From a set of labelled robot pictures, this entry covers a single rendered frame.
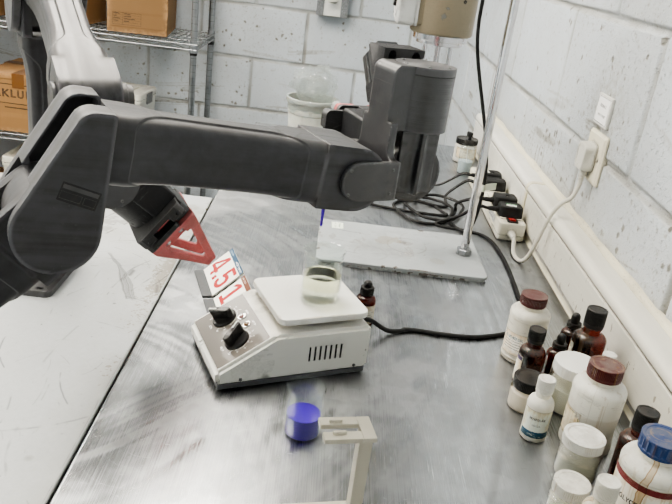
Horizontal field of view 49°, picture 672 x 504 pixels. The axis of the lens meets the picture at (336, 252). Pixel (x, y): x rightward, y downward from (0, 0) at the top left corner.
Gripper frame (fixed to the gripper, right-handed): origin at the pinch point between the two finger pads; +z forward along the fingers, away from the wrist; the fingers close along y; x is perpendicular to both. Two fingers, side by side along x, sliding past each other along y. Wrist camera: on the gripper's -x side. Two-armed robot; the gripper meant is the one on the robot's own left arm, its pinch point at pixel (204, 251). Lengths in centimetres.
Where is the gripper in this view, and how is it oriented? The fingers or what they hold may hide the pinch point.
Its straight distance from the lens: 93.5
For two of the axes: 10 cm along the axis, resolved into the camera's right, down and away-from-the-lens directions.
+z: 6.1, 5.6, 5.6
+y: -3.9, -4.0, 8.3
